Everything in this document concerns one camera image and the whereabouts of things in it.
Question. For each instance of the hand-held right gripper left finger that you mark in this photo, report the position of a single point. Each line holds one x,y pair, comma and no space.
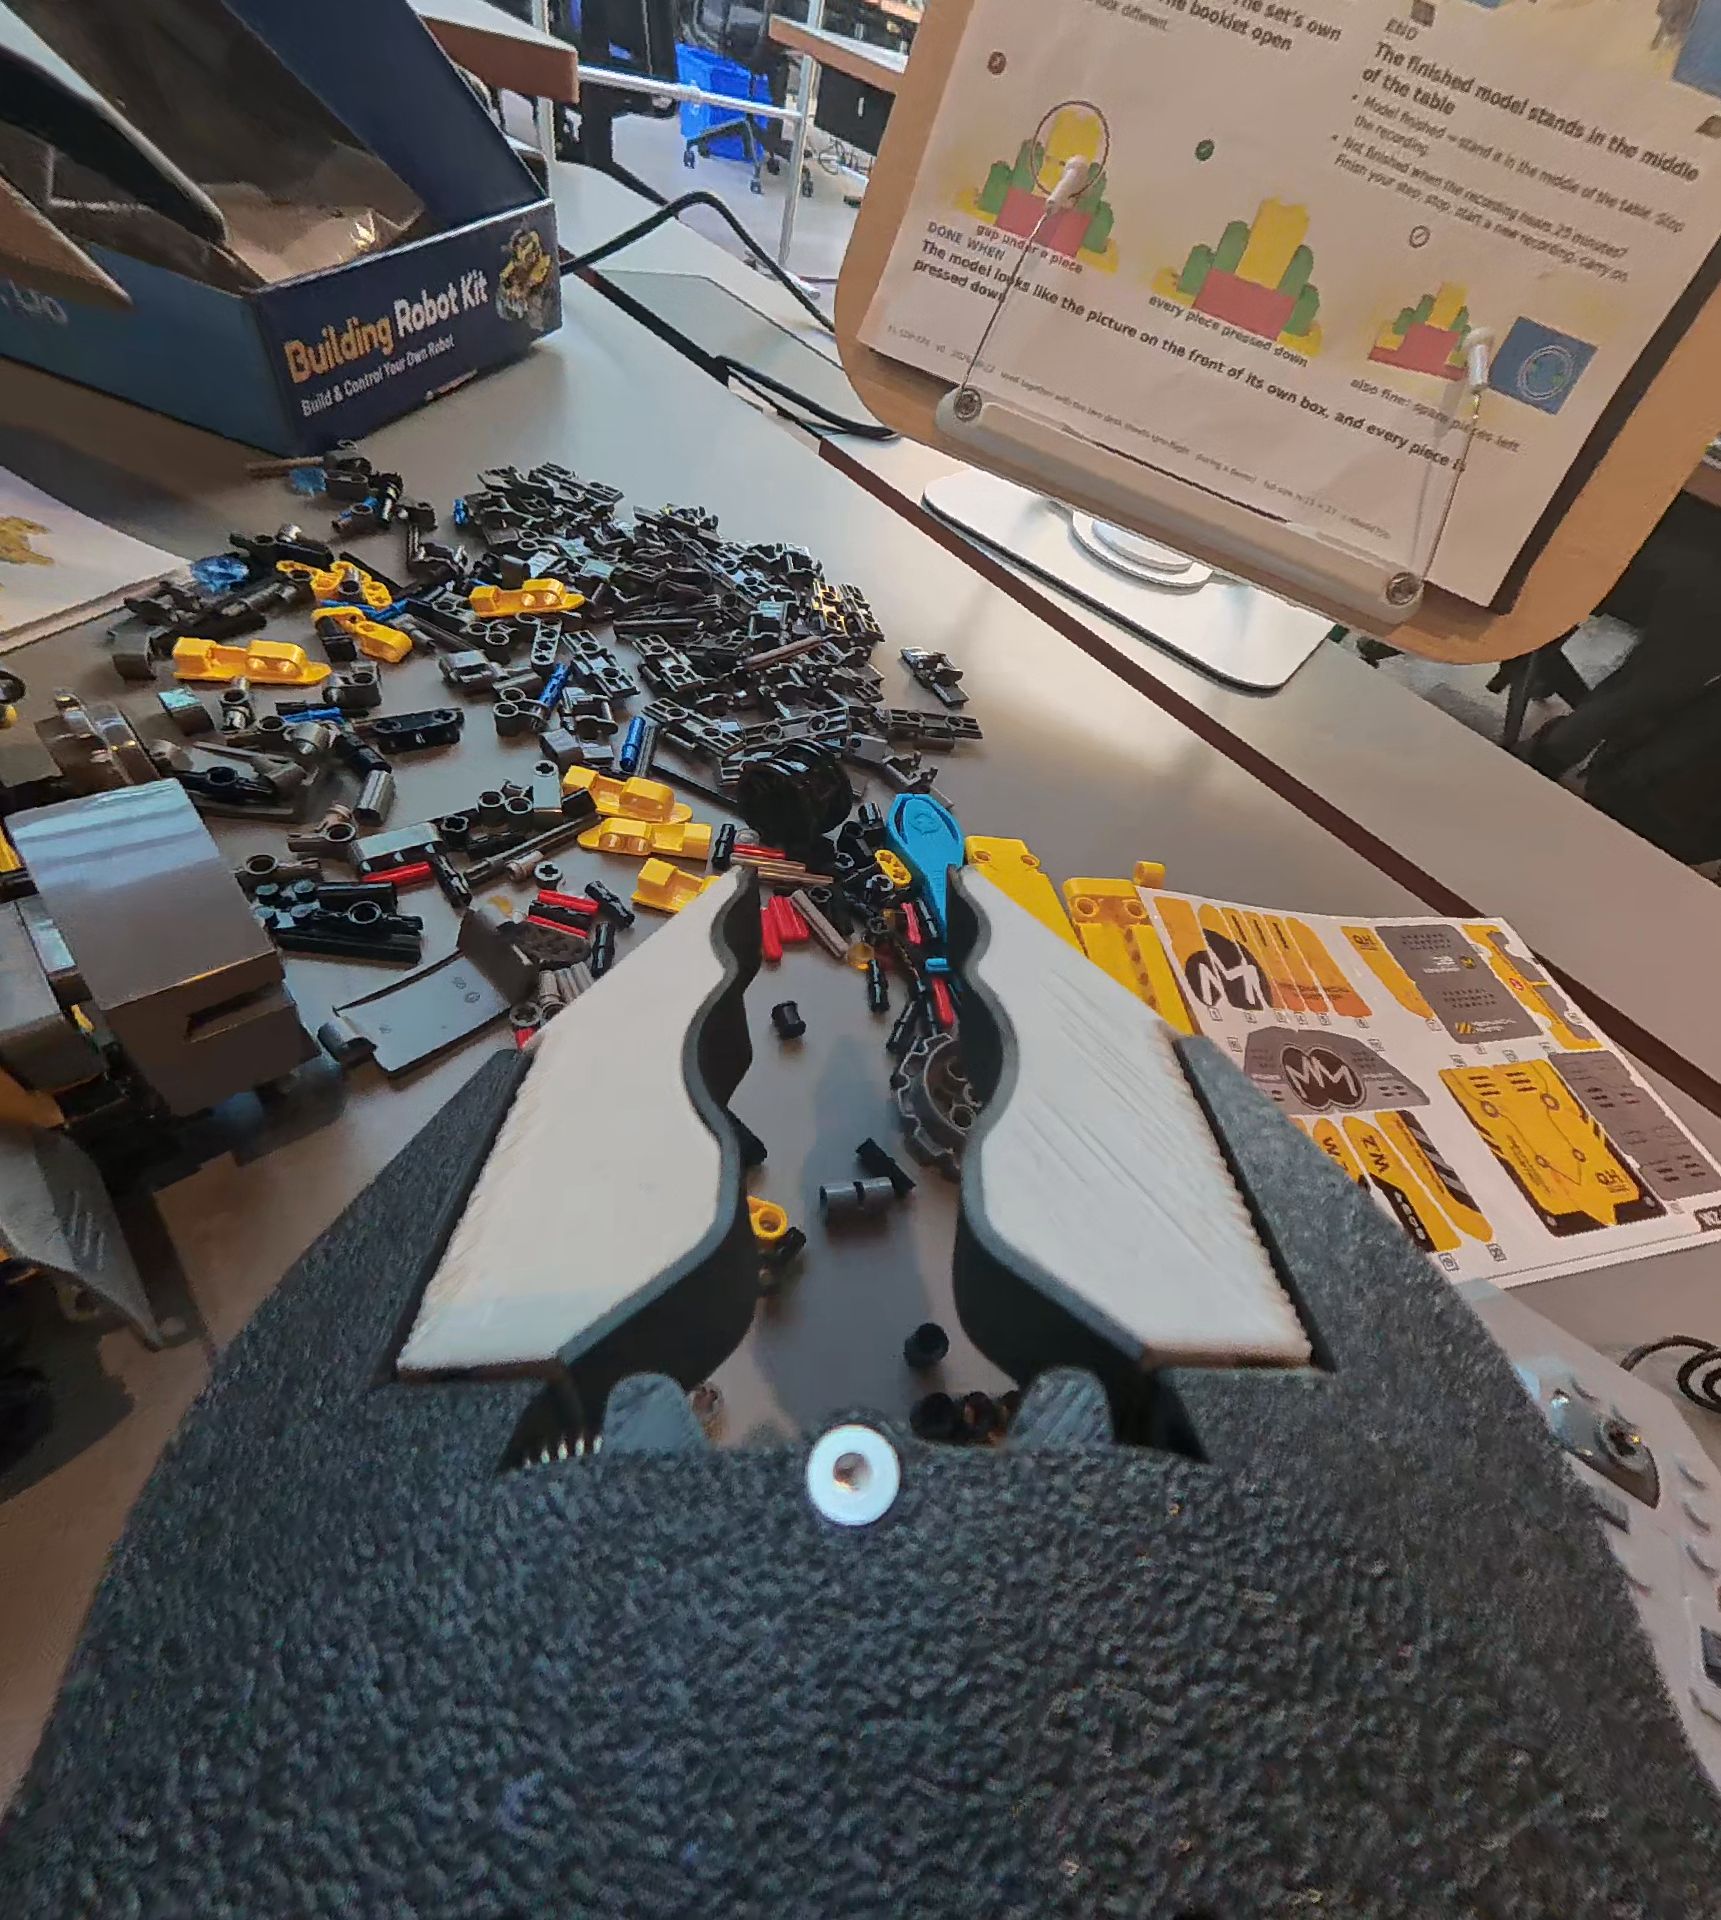
591,1200

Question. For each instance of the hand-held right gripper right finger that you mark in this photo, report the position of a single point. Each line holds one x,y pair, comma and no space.
1116,1200

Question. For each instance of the yellow grey toy brick vehicle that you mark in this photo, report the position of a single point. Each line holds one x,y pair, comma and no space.
157,899

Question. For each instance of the grey desk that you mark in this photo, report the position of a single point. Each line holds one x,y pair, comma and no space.
320,1171

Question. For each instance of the yellow grey sticker sheet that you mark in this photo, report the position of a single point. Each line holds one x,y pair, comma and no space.
1400,1050

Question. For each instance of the blue brick separator tool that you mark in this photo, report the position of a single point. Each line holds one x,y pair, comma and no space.
929,857

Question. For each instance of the black rubber tyre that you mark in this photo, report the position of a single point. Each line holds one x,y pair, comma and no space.
795,787

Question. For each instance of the adjoining grey table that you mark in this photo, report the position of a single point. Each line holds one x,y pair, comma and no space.
1400,779

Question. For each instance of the pile of loose brick parts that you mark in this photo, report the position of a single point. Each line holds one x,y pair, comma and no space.
652,601

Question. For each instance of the grey battery box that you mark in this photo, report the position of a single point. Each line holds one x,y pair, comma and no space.
1655,1501

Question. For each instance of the blue cardboard box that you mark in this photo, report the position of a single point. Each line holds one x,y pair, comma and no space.
380,331

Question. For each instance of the wooden document stand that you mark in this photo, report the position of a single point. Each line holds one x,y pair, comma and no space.
1655,451

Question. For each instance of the printed instruction sheet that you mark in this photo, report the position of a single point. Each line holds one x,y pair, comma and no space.
1249,149

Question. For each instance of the blue storage bin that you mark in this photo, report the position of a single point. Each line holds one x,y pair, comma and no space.
721,90

